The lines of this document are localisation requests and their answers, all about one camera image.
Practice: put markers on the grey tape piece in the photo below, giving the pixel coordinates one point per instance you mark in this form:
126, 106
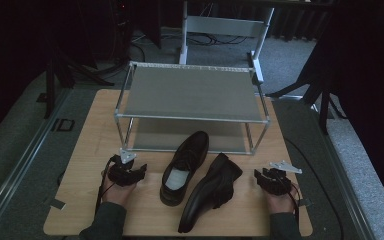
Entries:
56, 203
302, 202

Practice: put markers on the black tripod stand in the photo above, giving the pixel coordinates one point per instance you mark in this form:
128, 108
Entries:
323, 96
51, 83

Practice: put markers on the metal shoe rack grey shelves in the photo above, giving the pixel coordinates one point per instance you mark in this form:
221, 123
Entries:
193, 93

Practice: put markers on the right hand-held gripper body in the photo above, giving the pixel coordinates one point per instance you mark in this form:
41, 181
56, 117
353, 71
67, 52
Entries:
278, 181

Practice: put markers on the black rectangular frame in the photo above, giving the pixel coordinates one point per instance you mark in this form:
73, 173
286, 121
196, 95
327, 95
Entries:
63, 125

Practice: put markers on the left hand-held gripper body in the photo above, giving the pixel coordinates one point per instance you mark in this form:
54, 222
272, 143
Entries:
119, 171

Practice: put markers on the white metal stand frame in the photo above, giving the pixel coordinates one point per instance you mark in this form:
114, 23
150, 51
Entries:
225, 26

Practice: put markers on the black leather shoe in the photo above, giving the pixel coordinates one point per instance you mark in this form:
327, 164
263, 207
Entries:
183, 166
210, 193

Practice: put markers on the metal floor rail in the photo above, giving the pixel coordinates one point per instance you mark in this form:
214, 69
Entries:
343, 186
20, 163

